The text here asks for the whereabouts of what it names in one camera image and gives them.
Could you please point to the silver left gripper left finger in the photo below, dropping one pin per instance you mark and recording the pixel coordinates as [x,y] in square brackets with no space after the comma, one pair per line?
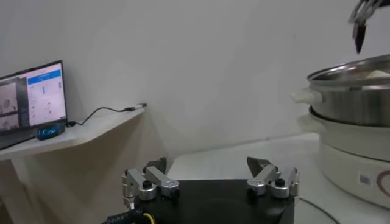
[155,176]

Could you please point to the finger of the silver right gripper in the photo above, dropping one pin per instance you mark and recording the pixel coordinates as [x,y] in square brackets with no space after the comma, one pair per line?
[359,36]

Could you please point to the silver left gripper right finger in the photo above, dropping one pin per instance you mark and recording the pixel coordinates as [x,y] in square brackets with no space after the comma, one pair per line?
[268,178]

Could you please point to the stainless steel steamer basket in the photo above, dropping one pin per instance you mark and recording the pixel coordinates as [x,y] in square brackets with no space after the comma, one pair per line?
[353,106]

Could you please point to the small silver usb adapter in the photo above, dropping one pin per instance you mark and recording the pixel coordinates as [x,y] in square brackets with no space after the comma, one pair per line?
[141,105]

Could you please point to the white side table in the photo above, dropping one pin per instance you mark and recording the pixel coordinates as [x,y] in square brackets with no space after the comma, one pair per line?
[85,134]

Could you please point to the white electric cooker base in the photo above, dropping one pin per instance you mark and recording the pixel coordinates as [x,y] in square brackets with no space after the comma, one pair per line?
[347,152]

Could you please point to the blue computer mouse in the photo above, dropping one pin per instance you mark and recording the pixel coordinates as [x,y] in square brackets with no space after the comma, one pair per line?
[50,131]

